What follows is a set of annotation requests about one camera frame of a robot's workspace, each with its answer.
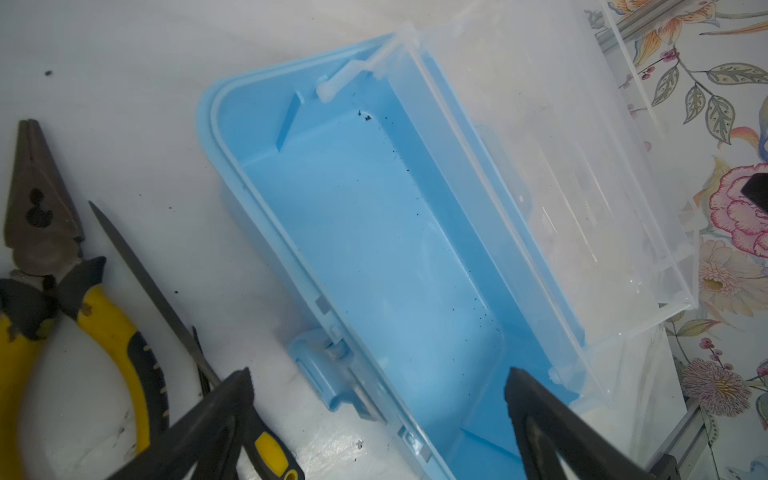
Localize yellow handled pliers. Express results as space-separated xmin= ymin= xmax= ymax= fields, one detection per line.
xmin=1 ymin=119 xmax=169 ymax=479

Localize blue plastic tool box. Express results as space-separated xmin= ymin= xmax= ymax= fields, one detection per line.
xmin=196 ymin=1 xmax=698 ymax=479

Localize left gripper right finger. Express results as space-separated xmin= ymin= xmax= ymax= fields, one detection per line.
xmin=504 ymin=367 xmax=653 ymax=479

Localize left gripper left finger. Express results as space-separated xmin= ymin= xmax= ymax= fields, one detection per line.
xmin=111 ymin=368 xmax=254 ymax=480

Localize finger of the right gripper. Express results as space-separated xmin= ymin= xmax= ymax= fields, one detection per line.
xmin=741 ymin=173 xmax=768 ymax=214

